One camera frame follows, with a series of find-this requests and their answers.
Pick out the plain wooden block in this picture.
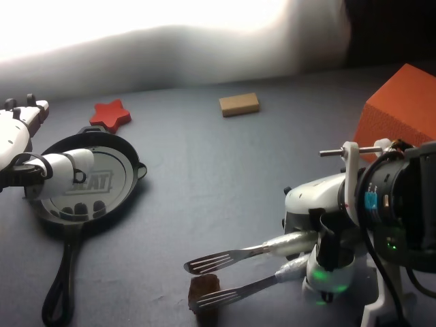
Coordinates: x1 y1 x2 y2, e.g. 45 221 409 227
219 92 260 118

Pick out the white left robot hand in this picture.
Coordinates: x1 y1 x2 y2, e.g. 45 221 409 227
0 93 95 200

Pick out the orange foam block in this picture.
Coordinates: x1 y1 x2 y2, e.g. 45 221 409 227
353 63 436 164

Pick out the white fabric sheet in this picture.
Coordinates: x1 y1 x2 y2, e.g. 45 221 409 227
0 0 352 102

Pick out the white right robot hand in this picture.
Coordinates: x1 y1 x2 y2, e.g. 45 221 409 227
281 172 362 305

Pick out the black cast iron pan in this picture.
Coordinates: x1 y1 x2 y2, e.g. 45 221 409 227
23 125 149 327

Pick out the brown piece of meat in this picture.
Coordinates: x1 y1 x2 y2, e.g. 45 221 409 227
188 273 221 324

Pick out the red star block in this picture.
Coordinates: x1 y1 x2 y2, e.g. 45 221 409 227
89 98 133 135

